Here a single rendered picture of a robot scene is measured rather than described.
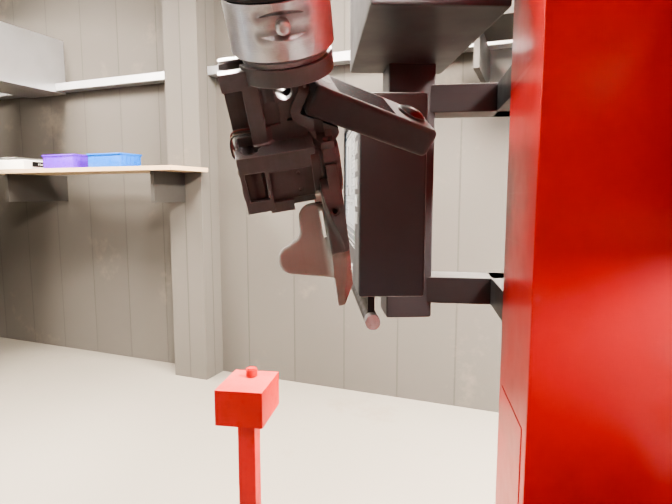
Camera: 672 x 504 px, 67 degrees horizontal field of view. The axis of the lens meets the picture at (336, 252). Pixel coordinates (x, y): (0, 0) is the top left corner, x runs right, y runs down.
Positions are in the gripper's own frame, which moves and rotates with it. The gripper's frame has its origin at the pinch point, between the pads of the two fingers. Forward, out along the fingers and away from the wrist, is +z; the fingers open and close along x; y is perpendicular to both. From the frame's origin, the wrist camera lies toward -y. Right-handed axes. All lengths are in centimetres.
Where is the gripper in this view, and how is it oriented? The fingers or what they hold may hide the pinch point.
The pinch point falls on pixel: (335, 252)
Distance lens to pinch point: 50.5
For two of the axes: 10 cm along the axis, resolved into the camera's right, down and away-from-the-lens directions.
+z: 0.9, 7.6, 6.5
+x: 1.7, 6.3, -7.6
